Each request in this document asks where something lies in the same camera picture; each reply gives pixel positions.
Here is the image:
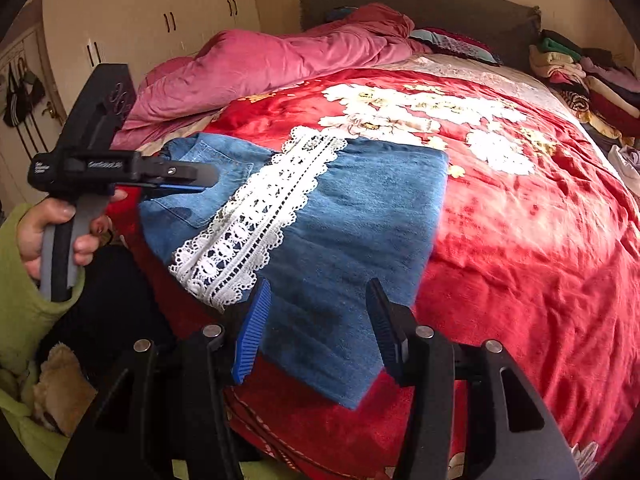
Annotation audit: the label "pink duvet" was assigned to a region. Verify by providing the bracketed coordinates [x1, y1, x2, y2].
[110, 2, 436, 152]

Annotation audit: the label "patterned pillow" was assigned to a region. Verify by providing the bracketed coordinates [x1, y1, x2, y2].
[407, 27, 504, 67]

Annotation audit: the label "wooden door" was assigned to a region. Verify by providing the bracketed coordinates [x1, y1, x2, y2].
[0, 25, 67, 203]

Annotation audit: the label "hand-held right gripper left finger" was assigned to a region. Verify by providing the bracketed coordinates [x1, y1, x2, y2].
[55, 277, 273, 480]

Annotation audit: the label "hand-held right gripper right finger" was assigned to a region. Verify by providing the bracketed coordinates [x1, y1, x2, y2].
[365, 278, 581, 480]

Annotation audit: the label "person's left forearm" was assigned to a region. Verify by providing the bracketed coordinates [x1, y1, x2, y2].
[0, 204, 87, 376]

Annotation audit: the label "red floral blanket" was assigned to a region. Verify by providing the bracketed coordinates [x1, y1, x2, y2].
[107, 52, 640, 480]

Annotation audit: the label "black hanging bag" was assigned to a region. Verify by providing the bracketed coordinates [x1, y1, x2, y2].
[2, 62, 46, 128]

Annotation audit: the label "person's green jacket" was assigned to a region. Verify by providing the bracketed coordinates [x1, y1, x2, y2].
[0, 342, 101, 480]

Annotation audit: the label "cream wardrobe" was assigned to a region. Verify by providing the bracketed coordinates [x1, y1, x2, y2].
[42, 0, 262, 117]

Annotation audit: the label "dark grey headboard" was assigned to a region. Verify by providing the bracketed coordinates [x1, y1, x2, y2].
[299, 0, 544, 62]

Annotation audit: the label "pile of folded clothes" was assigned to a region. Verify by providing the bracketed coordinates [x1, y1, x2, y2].
[529, 29, 640, 154]

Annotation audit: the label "person's left hand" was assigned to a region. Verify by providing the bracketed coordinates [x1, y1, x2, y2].
[16, 189, 129, 281]

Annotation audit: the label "person's black trouser legs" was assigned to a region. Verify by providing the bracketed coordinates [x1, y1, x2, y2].
[37, 244, 177, 392]

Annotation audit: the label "blue denim pants with lace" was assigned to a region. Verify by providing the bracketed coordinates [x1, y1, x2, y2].
[137, 125, 451, 411]

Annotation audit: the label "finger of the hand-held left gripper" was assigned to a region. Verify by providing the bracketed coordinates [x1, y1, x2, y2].
[135, 156, 221, 189]
[139, 183, 209, 204]

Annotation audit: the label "white lilac garment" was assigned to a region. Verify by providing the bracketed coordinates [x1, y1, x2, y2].
[607, 144, 640, 197]

